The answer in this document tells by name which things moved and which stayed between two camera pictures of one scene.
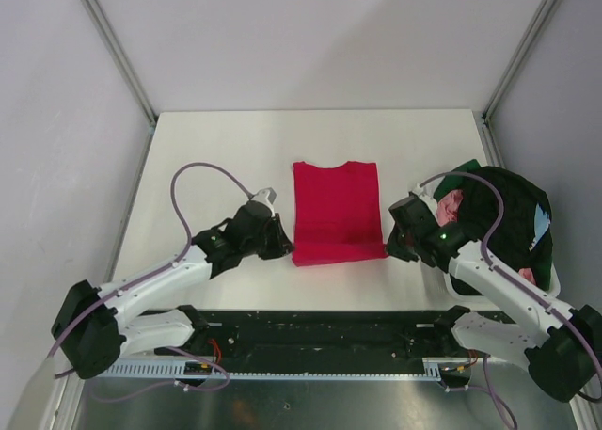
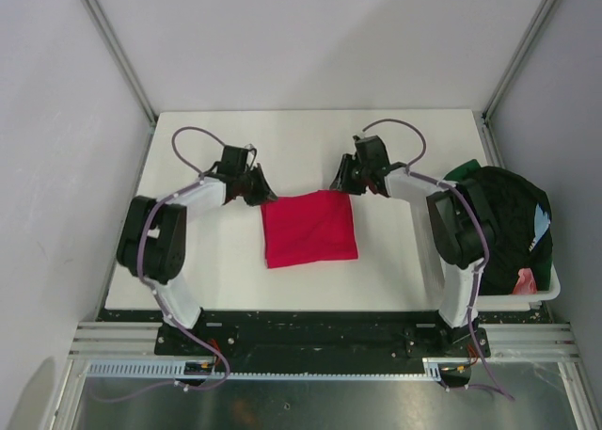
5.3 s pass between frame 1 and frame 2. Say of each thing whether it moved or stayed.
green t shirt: stayed
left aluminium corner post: stayed
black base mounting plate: stayed
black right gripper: moved
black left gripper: moved
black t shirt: stayed
